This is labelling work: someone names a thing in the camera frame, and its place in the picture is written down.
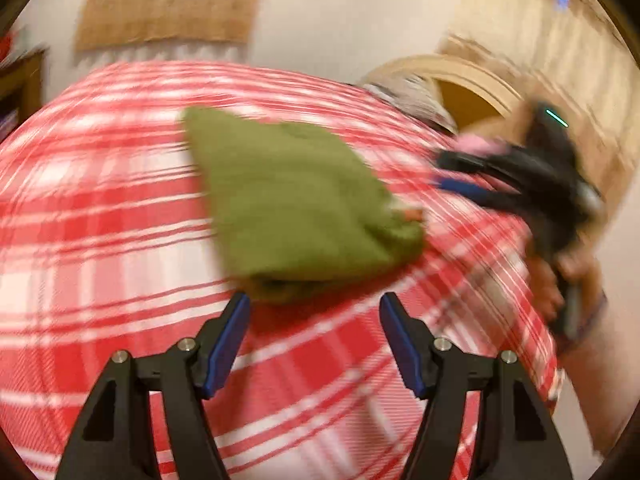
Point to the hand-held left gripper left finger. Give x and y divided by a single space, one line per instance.
227 345

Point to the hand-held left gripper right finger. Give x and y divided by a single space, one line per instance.
404 345

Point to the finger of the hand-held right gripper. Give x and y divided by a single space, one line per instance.
470 162
472 190

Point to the green striped knit sweater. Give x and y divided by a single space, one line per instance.
290 200

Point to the person's right forearm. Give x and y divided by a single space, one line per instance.
587 390

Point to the person's right hand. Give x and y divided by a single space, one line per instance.
549 290

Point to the pink cloth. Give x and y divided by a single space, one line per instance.
480 144

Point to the striped pillow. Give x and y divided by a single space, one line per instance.
415 101

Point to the red plaid bed sheet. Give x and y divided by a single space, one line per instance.
100 235

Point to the dark wooden shelf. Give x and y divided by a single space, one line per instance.
20 91

